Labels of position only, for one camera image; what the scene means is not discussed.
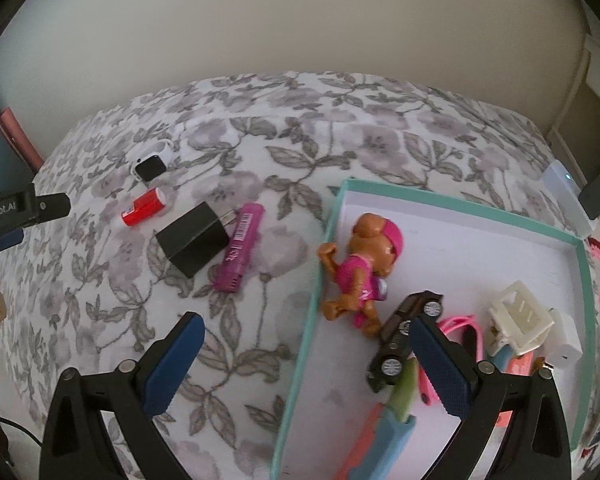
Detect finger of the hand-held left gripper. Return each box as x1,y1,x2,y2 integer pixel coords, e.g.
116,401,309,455
32,192,72,223
0,227,25,261

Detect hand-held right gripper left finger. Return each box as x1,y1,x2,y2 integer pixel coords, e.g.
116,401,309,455
39,311,206,480

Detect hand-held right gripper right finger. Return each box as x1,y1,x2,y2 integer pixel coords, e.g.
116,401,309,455
407,316,573,480

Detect teal framed white tray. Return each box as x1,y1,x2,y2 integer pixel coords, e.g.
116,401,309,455
270,178,595,480

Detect white charger cube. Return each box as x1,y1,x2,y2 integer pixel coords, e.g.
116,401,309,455
545,308,583,367

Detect brown toy dog pink outfit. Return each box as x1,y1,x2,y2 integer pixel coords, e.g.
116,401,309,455
318,213,406,338

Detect black toy car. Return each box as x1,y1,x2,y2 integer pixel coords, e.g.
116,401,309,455
365,290,445,393

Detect pink framed dark panel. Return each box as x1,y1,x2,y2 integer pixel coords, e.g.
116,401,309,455
0,105,44,196

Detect blue and pink eraser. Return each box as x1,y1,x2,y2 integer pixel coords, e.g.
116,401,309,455
492,347,536,376

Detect red glue bottle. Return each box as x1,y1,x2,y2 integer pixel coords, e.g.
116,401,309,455
121,187,168,227

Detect floral printed blanket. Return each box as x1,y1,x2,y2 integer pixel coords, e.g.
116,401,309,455
0,71,596,480

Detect white plastic clip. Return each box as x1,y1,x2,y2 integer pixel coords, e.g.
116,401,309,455
489,281,554,361

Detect white smartwatch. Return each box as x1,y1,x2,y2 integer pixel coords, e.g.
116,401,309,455
131,139,177,183

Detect black charger cube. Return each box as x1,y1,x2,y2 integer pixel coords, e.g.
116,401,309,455
155,201,241,278

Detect purple stick device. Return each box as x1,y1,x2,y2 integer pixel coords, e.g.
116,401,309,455
213,203,266,294

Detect white box device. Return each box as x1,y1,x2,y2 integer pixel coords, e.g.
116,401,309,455
542,159,593,238

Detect black cable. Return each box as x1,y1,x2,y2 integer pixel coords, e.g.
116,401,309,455
0,412,43,446

